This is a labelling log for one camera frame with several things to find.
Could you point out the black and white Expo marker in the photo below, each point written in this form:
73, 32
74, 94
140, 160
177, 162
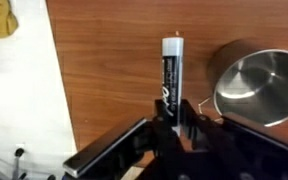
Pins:
172, 66

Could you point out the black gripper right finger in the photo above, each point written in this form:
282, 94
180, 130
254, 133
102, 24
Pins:
244, 146

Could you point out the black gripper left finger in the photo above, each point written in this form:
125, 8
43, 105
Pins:
117, 150

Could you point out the office chair caster base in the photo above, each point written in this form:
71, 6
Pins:
17, 163

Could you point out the silver metal pot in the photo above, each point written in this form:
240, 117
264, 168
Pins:
260, 86

